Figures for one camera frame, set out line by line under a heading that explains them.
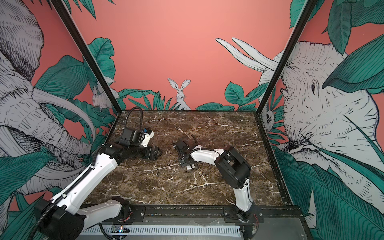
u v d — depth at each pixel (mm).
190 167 802
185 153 687
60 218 365
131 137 594
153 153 691
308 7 688
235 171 494
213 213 751
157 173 880
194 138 1063
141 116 1186
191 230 701
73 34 778
